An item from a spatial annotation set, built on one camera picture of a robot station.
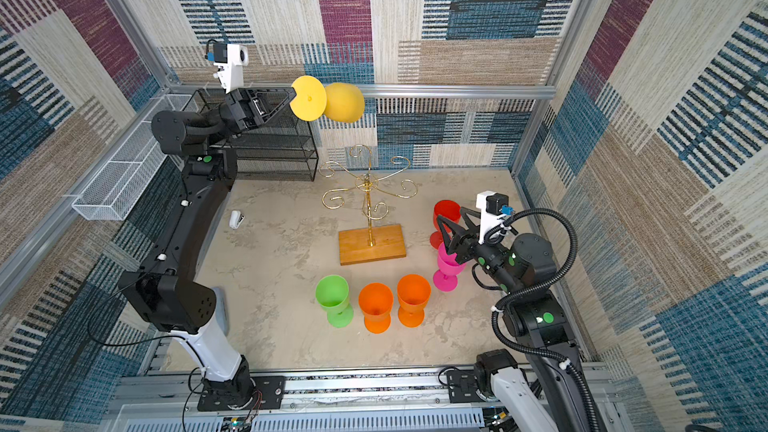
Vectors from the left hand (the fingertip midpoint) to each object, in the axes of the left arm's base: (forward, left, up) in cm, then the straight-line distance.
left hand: (295, 96), depth 51 cm
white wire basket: (0, +48, -25) cm, 54 cm away
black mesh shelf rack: (+43, +23, -47) cm, 68 cm away
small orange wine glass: (-17, -13, -50) cm, 54 cm away
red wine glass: (+8, -33, -42) cm, 54 cm away
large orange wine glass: (-14, -22, -49) cm, 55 cm away
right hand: (-9, -28, -23) cm, 38 cm away
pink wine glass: (-7, -33, -57) cm, 66 cm away
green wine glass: (-14, -1, -49) cm, 51 cm away
